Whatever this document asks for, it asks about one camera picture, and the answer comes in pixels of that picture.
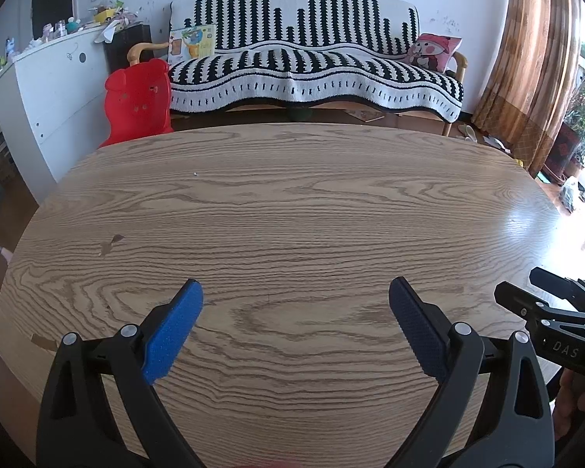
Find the white plastic bag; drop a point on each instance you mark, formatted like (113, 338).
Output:
(569, 194)

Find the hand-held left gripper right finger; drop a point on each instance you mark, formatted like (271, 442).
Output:
(417, 331)

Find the wooden sofa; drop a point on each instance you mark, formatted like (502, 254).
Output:
(460, 66)

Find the row of small figurines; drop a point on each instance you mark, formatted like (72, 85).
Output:
(61, 28)

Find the colourful picture book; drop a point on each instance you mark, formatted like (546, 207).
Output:
(192, 44)

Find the white crumpled cloth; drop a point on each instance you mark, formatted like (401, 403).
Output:
(107, 33)

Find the dark red plant stand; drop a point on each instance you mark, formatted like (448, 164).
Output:
(563, 153)

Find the brown patterned curtain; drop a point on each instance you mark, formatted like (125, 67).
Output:
(526, 58)

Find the white cabinet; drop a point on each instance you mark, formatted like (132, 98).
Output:
(48, 102)

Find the black white striped blanket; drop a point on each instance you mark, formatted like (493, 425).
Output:
(312, 68)

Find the yellow toy box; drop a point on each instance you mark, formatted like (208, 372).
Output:
(106, 14)

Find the red plastic chair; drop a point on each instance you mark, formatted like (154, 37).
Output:
(136, 102)

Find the pink cartoon pillow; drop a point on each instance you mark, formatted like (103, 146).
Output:
(431, 53)

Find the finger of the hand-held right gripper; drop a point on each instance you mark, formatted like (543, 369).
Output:
(516, 302)
(565, 290)

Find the black box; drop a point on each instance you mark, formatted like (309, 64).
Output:
(126, 46)

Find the pale slipper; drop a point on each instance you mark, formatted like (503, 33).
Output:
(467, 132)
(496, 145)

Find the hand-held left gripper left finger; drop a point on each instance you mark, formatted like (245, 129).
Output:
(173, 336)

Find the person's right hand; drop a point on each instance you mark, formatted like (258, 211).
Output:
(573, 399)

